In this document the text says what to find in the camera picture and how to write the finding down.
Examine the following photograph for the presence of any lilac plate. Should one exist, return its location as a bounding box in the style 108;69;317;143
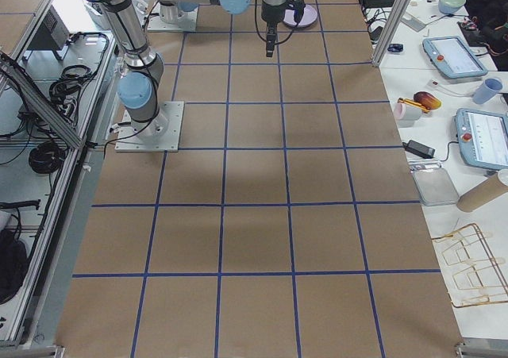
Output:
283;5;318;29

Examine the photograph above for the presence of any gold metal cylinder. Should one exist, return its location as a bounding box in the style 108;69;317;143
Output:
398;98;430;114

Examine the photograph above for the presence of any cardboard tube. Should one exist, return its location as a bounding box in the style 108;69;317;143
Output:
456;169;507;212

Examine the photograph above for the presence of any lower blue teach pendant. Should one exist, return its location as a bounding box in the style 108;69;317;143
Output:
455;108;507;171

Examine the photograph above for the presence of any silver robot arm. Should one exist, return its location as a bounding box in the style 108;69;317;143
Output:
90;0;290;136
159;2;198;23

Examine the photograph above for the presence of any aluminium frame post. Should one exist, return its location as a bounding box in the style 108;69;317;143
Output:
371;0;410;67

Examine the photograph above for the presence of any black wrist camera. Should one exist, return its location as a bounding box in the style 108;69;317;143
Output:
287;0;306;28

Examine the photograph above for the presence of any black power adapter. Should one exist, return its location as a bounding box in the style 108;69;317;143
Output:
402;140;435;159

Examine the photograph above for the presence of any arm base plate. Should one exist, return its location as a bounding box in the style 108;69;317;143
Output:
146;2;198;33
114;101;184;152

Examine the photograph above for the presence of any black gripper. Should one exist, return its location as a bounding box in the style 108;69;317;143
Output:
261;1;281;58

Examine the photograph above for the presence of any red orange mango toy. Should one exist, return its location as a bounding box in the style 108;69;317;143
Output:
414;91;441;110

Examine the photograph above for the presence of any pink plastic cup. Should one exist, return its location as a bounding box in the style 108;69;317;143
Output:
393;102;422;121

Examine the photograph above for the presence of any upper blue teach pendant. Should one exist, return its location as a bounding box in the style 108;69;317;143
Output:
422;36;488;79

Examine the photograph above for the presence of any light blue plastic cup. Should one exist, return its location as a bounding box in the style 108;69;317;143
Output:
472;78;503;105

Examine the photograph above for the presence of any blue teach pendant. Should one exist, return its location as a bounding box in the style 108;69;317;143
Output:
422;36;488;79
455;108;507;171

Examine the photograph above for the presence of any grey control box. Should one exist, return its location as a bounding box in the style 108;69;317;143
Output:
28;6;70;60

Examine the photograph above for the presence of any silver metal tin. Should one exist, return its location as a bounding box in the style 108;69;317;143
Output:
412;168;459;206

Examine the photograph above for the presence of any green bowl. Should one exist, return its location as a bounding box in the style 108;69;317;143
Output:
438;0;466;14

